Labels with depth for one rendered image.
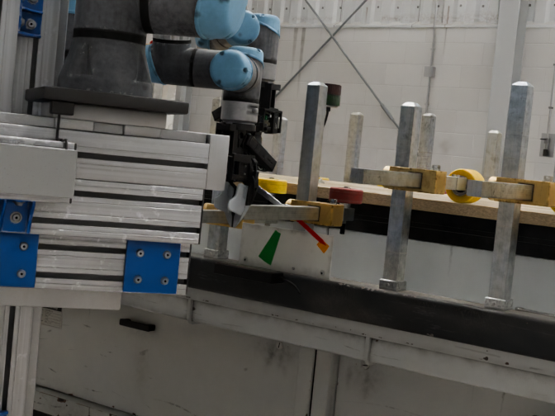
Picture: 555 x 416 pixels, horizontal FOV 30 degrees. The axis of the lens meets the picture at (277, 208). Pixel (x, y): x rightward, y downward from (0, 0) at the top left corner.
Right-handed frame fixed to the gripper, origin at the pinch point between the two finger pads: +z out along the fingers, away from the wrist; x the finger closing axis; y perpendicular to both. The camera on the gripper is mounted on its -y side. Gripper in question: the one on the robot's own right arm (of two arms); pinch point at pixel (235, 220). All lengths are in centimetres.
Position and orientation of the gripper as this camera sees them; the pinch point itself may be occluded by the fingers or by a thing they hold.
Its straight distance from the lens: 213.8
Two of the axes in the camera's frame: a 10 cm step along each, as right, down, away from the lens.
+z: -1.0, 9.9, 0.5
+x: 8.1, 1.1, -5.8
